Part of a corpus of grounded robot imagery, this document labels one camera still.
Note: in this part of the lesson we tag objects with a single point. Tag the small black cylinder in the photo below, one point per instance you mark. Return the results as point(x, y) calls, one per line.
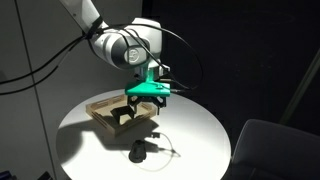
point(139, 147)

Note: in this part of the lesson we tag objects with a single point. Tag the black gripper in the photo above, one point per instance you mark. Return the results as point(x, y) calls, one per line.
point(146, 98)

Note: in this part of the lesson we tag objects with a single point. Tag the wooden tray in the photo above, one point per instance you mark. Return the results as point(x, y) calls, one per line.
point(103, 120)

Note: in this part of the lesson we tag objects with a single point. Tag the flat black disc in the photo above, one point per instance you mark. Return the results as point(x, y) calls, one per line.
point(137, 158)

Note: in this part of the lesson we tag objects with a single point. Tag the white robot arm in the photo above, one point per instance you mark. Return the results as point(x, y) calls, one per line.
point(113, 46)

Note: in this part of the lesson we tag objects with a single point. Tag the black square box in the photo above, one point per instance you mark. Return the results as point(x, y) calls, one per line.
point(121, 115)

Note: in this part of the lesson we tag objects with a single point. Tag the dark floor equipment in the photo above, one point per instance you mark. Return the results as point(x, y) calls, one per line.
point(45, 176)
point(6, 176)

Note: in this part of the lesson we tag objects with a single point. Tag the grey metal pole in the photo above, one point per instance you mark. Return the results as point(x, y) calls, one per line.
point(300, 90)

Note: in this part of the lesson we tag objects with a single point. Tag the grey chair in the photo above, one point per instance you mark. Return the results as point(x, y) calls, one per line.
point(276, 150)

